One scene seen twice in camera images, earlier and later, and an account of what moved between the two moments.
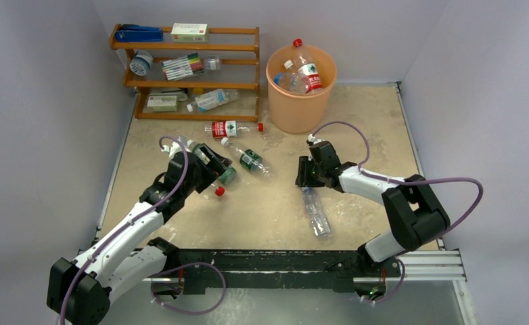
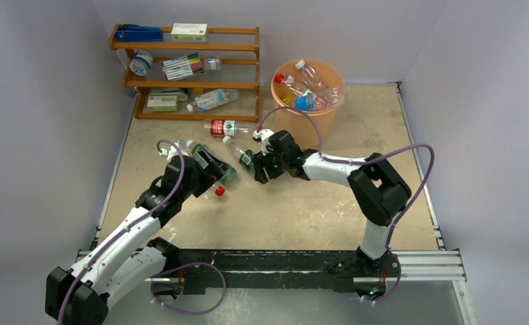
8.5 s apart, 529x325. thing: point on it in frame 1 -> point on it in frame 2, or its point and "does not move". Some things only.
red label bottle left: x=220 y=191 does not move
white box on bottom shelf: x=162 y=103 does not move
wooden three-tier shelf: x=191 y=73 does not move
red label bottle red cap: x=308 y=68 -> x=296 y=86
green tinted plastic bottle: x=227 y=177 does not move
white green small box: x=190 y=32 does not move
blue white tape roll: x=141 y=63 does not move
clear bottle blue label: x=293 y=82 -> x=320 y=99
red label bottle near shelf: x=232 y=128 does not move
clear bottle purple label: x=319 y=220 -> x=310 y=76
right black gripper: x=306 y=171 -> x=264 y=163
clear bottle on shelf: x=213 y=99 does not move
